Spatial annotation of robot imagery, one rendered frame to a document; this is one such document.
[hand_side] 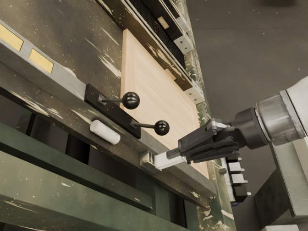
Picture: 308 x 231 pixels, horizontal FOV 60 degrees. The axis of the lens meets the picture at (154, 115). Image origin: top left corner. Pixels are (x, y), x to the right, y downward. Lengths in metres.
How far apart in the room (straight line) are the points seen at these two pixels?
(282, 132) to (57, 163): 0.45
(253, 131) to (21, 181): 0.38
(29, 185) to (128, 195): 0.38
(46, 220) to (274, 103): 0.43
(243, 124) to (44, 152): 0.40
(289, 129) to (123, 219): 0.35
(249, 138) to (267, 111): 0.06
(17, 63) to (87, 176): 0.30
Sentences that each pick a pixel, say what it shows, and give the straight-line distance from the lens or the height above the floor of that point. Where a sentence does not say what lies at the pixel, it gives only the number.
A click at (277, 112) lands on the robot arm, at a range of 0.49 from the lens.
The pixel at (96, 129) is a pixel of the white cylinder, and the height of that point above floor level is 1.44.
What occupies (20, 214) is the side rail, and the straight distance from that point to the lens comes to 0.49.
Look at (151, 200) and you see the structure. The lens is 0.87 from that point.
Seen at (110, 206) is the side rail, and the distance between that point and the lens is 0.55.
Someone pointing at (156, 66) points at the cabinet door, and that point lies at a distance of 1.13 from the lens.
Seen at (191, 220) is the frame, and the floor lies 0.18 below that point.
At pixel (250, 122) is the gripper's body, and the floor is 1.57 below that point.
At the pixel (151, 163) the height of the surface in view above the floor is 1.27.
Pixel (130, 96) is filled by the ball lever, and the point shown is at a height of 1.55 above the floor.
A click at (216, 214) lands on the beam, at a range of 1.14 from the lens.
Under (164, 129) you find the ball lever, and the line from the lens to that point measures 0.62.
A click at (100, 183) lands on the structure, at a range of 0.70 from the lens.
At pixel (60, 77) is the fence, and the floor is 1.56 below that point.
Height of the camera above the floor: 1.95
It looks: 52 degrees down
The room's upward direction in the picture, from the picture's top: straight up
